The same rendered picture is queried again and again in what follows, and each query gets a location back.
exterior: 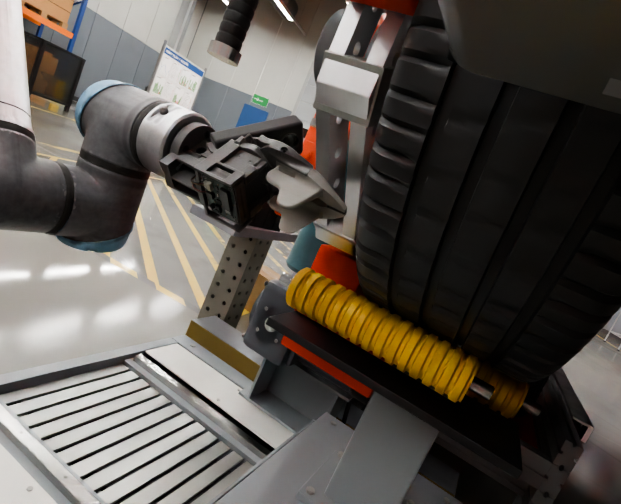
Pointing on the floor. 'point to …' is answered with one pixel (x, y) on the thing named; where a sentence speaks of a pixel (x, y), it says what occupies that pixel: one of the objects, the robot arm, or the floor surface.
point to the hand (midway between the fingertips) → (339, 203)
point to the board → (176, 78)
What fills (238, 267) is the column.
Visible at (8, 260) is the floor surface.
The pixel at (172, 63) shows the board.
